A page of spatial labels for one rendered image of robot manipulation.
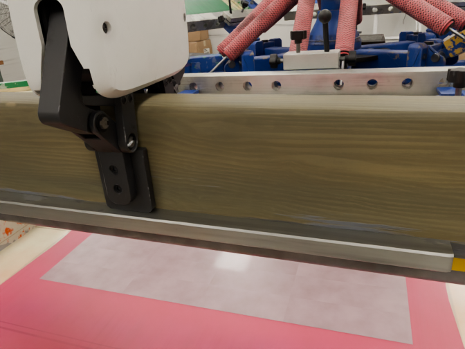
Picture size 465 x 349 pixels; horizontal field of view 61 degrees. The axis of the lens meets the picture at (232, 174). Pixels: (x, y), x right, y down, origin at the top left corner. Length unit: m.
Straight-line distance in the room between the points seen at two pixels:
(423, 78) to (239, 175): 0.72
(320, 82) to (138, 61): 0.71
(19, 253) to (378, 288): 0.38
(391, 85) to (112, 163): 0.74
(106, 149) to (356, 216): 0.14
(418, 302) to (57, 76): 0.31
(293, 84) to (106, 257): 0.60
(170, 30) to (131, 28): 0.04
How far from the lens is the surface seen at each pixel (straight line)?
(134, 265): 0.42
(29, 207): 0.29
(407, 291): 0.38
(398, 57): 1.37
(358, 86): 0.90
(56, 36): 0.20
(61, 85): 0.19
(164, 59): 0.24
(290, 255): 0.24
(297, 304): 0.35
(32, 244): 0.51
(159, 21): 0.23
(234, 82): 0.94
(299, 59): 0.95
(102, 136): 0.21
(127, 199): 0.24
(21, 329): 0.40
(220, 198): 0.22
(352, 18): 1.20
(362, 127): 0.19
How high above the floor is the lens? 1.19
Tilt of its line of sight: 23 degrees down
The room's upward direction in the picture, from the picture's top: 5 degrees counter-clockwise
